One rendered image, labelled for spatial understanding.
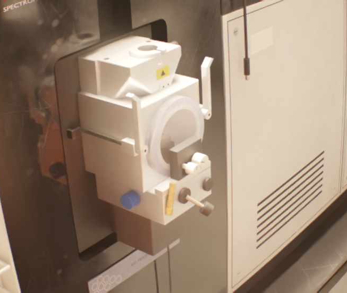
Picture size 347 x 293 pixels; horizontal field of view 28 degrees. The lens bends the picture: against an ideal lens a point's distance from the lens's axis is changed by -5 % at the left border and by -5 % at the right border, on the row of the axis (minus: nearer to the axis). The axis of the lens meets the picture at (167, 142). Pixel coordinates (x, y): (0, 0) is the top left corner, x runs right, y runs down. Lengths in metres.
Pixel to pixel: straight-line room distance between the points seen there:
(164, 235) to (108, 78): 0.21
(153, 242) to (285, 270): 0.55
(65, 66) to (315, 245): 0.79
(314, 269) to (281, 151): 0.29
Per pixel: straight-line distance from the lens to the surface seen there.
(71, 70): 0.78
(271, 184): 1.17
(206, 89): 0.80
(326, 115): 1.30
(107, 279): 0.90
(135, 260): 0.93
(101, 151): 0.79
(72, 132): 0.79
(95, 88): 0.77
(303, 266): 1.37
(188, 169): 0.77
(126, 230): 0.86
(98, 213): 0.87
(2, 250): 0.78
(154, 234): 0.84
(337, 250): 1.41
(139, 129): 0.73
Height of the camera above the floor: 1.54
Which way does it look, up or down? 26 degrees down
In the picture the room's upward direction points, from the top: 4 degrees counter-clockwise
